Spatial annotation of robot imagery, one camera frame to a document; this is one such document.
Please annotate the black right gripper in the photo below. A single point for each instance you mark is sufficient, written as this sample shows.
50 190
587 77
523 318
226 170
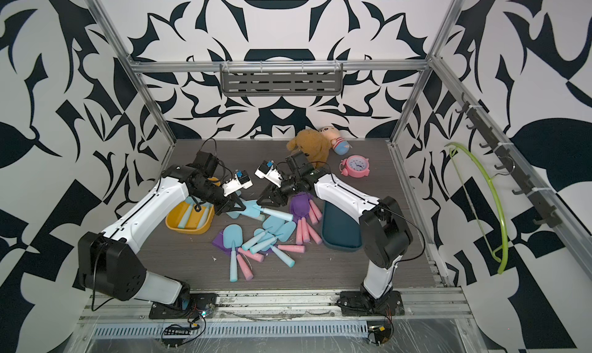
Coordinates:
277 196

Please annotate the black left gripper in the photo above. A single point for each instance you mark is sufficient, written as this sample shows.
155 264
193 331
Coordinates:
225 206

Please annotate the light blue pointed trowel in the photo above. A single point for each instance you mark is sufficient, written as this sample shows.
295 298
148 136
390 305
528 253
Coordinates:
253 210

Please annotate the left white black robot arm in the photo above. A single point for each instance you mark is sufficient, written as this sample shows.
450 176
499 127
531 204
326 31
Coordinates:
108 262

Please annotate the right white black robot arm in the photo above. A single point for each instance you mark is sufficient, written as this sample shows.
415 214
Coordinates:
385 232

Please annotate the yellow plastic storage box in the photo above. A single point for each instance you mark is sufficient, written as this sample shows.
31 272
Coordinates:
173 218

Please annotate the dark teal storage box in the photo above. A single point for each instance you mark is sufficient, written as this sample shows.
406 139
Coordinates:
339 231

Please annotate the brown plush dog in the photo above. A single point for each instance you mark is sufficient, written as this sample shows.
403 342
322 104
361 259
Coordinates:
313 144

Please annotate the small pig doll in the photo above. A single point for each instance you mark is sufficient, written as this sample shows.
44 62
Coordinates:
338 143

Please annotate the pink alarm clock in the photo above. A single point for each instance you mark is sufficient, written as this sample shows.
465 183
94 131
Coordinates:
355 166

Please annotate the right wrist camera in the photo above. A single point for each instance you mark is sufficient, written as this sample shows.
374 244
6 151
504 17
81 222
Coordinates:
268 170

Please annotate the purple shovel pink handle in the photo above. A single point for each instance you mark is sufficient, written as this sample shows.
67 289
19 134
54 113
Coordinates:
302 205
281 251
305 232
240 255

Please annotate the grey metal wall shelf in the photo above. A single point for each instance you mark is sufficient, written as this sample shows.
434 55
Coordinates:
281 78

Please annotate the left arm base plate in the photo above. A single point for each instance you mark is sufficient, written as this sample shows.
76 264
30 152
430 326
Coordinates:
187 306

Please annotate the white perforated cable duct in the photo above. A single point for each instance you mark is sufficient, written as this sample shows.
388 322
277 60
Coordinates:
355 329

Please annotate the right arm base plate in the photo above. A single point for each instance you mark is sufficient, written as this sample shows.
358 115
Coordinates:
361 303

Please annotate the black wall hook rail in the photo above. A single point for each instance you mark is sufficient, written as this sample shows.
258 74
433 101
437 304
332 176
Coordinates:
510 165

